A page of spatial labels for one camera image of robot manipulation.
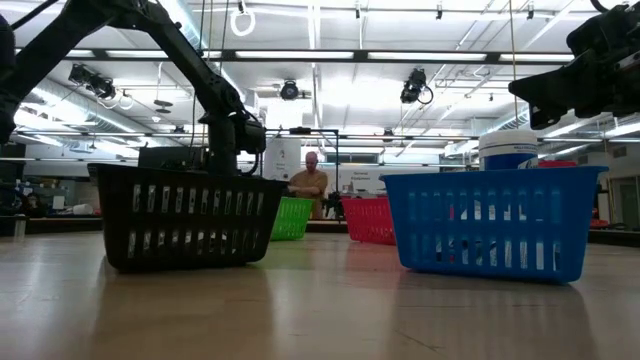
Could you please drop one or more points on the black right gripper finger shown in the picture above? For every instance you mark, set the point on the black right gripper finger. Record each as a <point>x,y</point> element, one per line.
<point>565,92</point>

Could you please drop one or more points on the black background robot arm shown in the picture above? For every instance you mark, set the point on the black background robot arm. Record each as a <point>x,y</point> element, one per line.
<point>334,202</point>

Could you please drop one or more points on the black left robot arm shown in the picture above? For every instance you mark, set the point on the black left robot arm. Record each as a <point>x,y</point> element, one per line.
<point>190,65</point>

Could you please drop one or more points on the white light strip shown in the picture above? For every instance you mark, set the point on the white light strip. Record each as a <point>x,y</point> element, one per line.
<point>425,56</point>
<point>135,53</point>
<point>535,57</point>
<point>295,54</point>
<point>80,52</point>

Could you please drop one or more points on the white cylindrical tank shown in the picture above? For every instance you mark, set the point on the white cylindrical tank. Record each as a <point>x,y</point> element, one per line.
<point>280,157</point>

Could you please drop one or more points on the black monitor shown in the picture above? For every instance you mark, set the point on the black monitor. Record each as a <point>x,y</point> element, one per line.
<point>165,159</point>

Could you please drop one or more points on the red storage bin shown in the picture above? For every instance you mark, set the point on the red storage bin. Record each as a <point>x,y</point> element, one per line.
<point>557,163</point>

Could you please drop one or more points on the black plastic basket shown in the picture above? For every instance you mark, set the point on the black plastic basket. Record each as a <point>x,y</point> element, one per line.
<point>180,217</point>

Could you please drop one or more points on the white container with blue band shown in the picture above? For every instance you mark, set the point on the white container with blue band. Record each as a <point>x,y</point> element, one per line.
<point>507,147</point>

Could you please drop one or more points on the black round ceiling fixture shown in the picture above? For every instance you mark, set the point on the black round ceiling fixture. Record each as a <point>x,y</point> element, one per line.
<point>289,91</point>

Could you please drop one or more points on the person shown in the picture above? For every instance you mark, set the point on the person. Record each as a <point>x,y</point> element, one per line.
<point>310,184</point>

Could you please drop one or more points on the green plastic basket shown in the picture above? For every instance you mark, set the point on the green plastic basket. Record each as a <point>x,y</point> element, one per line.
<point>292,217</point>

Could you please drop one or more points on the blue plastic basket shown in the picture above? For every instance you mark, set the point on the blue plastic basket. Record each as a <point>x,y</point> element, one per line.
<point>495,225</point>

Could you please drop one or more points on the red plastic basket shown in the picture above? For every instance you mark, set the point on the red plastic basket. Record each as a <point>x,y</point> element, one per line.
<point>367,220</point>

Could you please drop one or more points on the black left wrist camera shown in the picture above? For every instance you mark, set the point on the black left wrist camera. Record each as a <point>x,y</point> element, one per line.
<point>251,136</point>

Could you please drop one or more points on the black background frame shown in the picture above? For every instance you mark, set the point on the black background frame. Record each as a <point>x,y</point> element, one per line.
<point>300,130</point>

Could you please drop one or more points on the black overhead camera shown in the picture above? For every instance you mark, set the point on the black overhead camera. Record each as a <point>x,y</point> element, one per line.
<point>414,85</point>
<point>92,82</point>

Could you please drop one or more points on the black aluminium rig frame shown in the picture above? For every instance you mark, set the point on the black aluminium rig frame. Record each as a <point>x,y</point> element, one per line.
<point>400,55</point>

